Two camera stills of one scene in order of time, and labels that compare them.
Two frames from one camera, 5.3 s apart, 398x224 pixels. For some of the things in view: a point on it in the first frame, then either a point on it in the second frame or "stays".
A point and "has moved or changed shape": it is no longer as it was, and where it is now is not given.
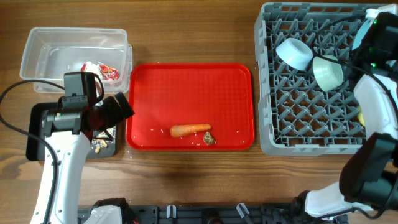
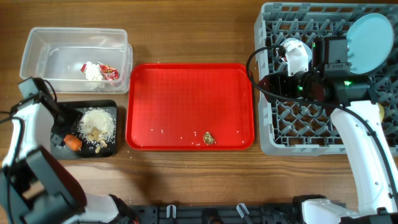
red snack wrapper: (108, 73) stays
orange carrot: (180, 130) has moved or changed shape
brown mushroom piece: (208, 139) stays
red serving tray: (163, 95) stays
